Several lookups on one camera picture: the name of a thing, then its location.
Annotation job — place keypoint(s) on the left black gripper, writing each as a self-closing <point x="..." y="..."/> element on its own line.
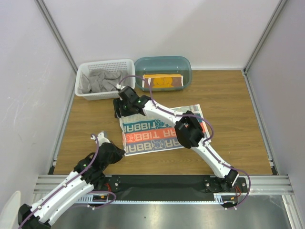
<point x="119" y="154"/>

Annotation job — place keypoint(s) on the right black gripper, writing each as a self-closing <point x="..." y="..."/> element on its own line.
<point x="118" y="109"/>

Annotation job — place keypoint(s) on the orange white lettered towel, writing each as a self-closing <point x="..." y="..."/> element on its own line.
<point x="155" y="131"/>

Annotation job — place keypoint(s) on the yellow brown bear towel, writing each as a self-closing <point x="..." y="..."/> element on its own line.
<point x="162" y="81"/>

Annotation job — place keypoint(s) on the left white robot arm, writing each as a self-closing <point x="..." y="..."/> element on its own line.
<point x="86" y="177"/>

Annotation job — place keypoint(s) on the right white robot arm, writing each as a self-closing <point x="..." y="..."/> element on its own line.
<point x="188" y="129"/>

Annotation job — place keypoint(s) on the grey folded towel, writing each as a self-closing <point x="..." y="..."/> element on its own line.
<point x="101" y="81"/>

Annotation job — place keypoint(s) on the white plastic basket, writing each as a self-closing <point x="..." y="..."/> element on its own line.
<point x="111" y="66"/>

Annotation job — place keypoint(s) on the teal plastic tub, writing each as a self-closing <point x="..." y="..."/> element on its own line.
<point x="163" y="65"/>

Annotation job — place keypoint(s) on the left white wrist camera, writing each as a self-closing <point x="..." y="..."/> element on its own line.
<point x="100" y="138"/>

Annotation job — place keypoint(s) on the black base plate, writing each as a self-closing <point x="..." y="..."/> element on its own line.
<point x="170" y="188"/>

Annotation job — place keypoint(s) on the aluminium frame rail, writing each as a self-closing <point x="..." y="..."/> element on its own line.
<point x="257" y="185"/>

